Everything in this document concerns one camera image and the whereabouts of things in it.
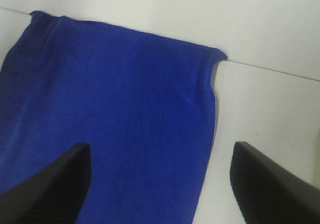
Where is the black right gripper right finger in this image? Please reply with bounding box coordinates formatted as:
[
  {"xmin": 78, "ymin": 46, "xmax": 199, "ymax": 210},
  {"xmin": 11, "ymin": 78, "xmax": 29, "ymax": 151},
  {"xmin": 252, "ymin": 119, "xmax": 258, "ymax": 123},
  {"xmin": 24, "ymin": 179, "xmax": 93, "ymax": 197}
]
[{"xmin": 229, "ymin": 142, "xmax": 320, "ymax": 224}]

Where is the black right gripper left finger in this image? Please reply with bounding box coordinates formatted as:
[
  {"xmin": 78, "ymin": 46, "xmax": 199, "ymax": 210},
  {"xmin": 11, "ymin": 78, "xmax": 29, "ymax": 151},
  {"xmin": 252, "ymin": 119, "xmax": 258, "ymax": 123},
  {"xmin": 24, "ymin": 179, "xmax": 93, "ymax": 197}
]
[{"xmin": 0, "ymin": 143, "xmax": 91, "ymax": 224}]

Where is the blue towel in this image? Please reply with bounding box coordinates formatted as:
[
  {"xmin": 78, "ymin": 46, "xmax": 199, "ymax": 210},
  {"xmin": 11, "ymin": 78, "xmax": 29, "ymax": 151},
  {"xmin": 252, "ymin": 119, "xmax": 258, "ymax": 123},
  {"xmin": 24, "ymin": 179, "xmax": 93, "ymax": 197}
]
[{"xmin": 0, "ymin": 11, "xmax": 227, "ymax": 224}]

